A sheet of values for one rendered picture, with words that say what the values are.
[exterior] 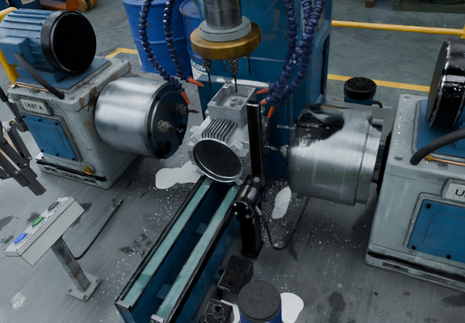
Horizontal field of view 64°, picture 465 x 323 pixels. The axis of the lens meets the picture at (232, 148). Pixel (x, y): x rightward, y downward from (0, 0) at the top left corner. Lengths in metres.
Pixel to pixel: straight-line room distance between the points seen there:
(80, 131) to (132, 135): 0.20
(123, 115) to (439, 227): 0.86
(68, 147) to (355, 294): 0.97
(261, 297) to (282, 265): 0.53
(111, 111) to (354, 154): 0.70
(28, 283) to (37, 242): 0.32
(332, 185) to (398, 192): 0.15
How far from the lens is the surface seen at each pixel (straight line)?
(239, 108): 1.01
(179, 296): 0.90
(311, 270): 1.06
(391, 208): 0.93
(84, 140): 1.27
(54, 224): 0.96
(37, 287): 1.22
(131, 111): 1.12
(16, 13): 1.39
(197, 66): 2.69
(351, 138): 0.90
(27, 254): 0.93
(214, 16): 0.92
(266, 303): 0.54
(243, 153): 1.00
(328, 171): 0.90
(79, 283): 1.11
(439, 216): 0.91
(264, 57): 1.19
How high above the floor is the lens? 1.69
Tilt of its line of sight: 39 degrees down
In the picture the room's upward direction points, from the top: 7 degrees counter-clockwise
